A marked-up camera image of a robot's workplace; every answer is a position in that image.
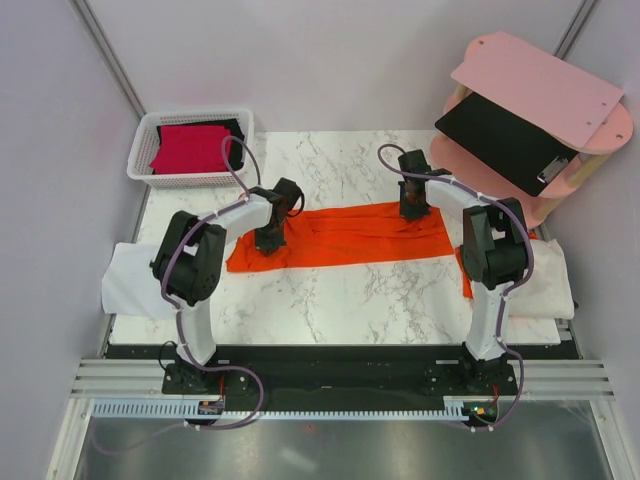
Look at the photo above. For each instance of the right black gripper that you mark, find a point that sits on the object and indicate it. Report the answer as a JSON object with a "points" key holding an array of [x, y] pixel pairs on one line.
{"points": [[405, 210]]}

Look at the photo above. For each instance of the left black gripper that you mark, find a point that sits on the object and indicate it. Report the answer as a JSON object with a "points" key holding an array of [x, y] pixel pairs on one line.
{"points": [[267, 247]]}

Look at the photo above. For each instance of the orange t shirt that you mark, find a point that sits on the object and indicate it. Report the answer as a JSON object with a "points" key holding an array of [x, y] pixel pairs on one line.
{"points": [[352, 235]]}

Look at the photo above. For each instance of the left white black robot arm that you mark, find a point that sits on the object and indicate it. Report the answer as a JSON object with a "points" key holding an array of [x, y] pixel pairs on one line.
{"points": [[188, 264]]}

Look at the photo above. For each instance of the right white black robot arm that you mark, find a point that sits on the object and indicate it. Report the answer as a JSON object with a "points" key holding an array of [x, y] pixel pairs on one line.
{"points": [[481, 213]]}

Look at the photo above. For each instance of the magenta t shirt in basket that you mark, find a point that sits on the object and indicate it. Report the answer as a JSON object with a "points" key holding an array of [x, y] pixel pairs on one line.
{"points": [[190, 150]]}

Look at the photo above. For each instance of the black clipboard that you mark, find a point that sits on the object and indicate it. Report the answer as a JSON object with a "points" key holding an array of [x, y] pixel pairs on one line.
{"points": [[516, 149]]}

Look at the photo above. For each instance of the white plastic laundry basket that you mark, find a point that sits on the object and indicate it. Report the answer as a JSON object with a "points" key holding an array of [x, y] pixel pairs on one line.
{"points": [[146, 145]]}

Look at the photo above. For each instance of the white cloth at right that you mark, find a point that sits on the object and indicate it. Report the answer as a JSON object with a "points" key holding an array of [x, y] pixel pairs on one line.
{"points": [[547, 294]]}

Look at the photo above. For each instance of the white cloth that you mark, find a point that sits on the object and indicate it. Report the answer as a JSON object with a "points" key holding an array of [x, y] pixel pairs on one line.
{"points": [[129, 287], [547, 294]]}

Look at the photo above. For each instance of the loose pink board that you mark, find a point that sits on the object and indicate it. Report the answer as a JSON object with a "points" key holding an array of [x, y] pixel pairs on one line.
{"points": [[574, 106]]}

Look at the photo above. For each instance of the white cloth at left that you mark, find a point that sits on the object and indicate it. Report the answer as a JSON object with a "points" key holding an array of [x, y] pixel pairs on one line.
{"points": [[129, 287]]}

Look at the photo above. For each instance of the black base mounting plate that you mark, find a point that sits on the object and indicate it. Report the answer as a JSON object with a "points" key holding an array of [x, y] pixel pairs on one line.
{"points": [[331, 378]]}

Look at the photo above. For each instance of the aluminium rail frame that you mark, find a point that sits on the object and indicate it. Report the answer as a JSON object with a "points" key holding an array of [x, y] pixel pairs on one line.
{"points": [[554, 427]]}

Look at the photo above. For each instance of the white slotted cable duct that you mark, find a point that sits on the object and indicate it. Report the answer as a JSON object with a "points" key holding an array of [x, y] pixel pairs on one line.
{"points": [[194, 409]]}

